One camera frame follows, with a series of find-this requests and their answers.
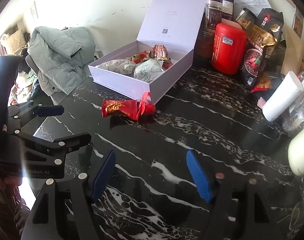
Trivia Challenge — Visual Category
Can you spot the white green print bread pack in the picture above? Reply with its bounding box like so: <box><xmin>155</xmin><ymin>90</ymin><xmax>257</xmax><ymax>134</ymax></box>
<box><xmin>134</xmin><ymin>59</ymin><xmax>164</xmax><ymax>83</ymax></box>

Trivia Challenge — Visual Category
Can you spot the white open gift box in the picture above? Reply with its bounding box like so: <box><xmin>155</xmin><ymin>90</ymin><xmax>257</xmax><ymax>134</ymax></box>
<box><xmin>89</xmin><ymin>0</ymin><xmax>206</xmax><ymax>104</ymax></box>

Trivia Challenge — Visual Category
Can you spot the grey green padded jacket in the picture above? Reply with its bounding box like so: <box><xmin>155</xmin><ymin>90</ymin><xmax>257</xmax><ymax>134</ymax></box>
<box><xmin>28</xmin><ymin>27</ymin><xmax>96</xmax><ymax>96</ymax></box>

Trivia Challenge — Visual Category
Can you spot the white paper roll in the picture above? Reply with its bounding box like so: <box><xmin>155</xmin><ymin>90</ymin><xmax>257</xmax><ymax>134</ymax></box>
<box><xmin>262</xmin><ymin>71</ymin><xmax>303</xmax><ymax>122</ymax></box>

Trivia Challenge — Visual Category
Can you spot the white croissant print bread pack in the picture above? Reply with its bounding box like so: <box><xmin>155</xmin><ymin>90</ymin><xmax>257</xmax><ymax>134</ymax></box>
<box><xmin>95</xmin><ymin>59</ymin><xmax>136</xmax><ymax>75</ymax></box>

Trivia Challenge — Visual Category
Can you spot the black gold cereal bag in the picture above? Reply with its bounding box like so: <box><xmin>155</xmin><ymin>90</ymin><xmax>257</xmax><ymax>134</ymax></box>
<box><xmin>241</xmin><ymin>8</ymin><xmax>284</xmax><ymax>90</ymax></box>

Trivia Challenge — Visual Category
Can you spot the red orange snack packet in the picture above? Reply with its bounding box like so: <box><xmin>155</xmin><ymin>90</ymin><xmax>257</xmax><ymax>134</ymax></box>
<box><xmin>128</xmin><ymin>50</ymin><xmax>149</xmax><ymax>64</ymax></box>

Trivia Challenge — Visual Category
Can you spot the brown paper bag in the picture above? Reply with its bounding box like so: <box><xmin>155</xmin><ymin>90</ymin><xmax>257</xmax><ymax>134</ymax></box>
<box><xmin>281</xmin><ymin>25</ymin><xmax>303</xmax><ymax>75</ymax></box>

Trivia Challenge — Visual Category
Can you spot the red gold candy packet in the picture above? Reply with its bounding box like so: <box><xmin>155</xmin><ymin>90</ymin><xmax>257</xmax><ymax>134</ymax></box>
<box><xmin>101</xmin><ymin>99</ymin><xmax>138</xmax><ymax>120</ymax></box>

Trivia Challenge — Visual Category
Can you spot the red cylindrical canister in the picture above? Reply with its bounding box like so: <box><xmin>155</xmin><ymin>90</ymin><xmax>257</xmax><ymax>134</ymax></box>
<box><xmin>211</xmin><ymin>23</ymin><xmax>247</xmax><ymax>75</ymax></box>

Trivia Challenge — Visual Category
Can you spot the dark lidded jar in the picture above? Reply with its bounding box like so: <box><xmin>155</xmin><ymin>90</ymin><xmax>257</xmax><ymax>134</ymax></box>
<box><xmin>205</xmin><ymin>0</ymin><xmax>223</xmax><ymax>30</ymax></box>

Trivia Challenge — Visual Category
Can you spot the small red sachet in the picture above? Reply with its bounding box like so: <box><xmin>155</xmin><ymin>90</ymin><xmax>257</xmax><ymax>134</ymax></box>
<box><xmin>162</xmin><ymin>60</ymin><xmax>173</xmax><ymax>70</ymax></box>

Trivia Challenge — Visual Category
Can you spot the brown cereal snack packet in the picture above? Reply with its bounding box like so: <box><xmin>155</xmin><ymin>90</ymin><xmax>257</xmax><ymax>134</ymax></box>
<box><xmin>149</xmin><ymin>44</ymin><xmax>169</xmax><ymax>61</ymax></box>

